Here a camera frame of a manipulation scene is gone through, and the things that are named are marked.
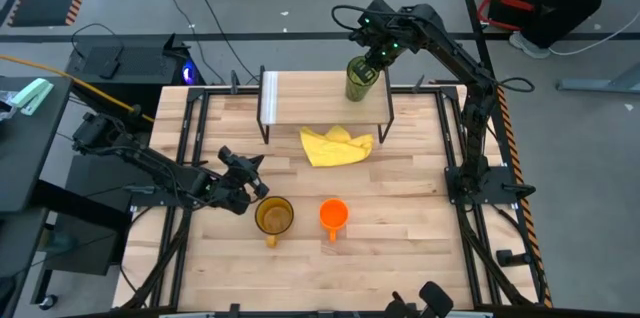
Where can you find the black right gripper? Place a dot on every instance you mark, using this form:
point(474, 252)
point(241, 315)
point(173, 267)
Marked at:
point(385, 33)

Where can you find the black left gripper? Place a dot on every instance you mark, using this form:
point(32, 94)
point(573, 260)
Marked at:
point(235, 198)

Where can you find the green faceted tumbler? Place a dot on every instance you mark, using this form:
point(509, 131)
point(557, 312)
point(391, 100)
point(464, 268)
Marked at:
point(355, 93)

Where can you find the yellow speckled mug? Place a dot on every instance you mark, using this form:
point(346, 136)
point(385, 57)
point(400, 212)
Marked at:
point(274, 218)

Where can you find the orange plastic mug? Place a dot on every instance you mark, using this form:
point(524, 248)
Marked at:
point(334, 214)

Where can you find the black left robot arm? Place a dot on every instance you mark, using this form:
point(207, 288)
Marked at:
point(150, 160)

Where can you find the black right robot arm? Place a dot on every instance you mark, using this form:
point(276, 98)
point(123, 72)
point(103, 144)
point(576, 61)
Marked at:
point(472, 123)

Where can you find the wooden shelf with black legs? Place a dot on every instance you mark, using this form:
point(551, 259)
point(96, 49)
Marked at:
point(310, 98)

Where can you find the yellow cloth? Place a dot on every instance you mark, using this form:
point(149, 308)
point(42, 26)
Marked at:
point(335, 150)

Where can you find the black computer tower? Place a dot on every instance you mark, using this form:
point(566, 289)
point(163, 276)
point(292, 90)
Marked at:
point(130, 65)

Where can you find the black angular device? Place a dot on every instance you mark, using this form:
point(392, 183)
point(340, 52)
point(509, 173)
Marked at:
point(435, 298)

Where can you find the black side desk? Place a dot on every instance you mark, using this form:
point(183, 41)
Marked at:
point(30, 158)

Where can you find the grey metal leg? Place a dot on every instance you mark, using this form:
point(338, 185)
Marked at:
point(600, 84)

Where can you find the black clamp knob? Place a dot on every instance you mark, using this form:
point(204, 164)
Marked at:
point(507, 258)

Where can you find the black caster wheel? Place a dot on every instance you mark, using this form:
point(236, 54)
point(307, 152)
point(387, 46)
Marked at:
point(48, 302)

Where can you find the orange black hazard tape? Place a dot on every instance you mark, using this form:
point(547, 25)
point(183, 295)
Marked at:
point(536, 245)

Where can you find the mint green stapler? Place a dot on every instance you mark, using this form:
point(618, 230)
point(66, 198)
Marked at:
point(32, 94)

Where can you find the black table frame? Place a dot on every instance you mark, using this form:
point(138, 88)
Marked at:
point(220, 92)

